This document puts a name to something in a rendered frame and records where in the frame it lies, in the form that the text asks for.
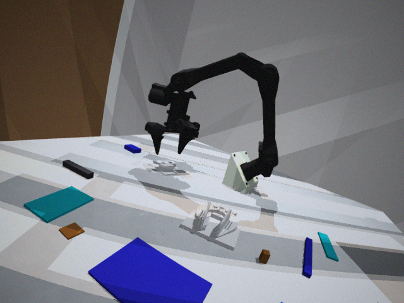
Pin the brown flat square plate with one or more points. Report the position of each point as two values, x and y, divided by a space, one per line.
71 230

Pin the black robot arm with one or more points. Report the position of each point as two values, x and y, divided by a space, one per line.
268 79

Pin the black rectangular bar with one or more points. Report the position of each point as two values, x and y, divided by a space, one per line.
88 174

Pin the blue flat rectangular mat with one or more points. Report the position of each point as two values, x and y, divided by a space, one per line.
138 273

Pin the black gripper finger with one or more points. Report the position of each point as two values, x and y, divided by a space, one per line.
157 142
183 141

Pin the brown block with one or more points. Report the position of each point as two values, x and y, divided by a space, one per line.
264 256

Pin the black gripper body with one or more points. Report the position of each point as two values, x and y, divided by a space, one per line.
159 129

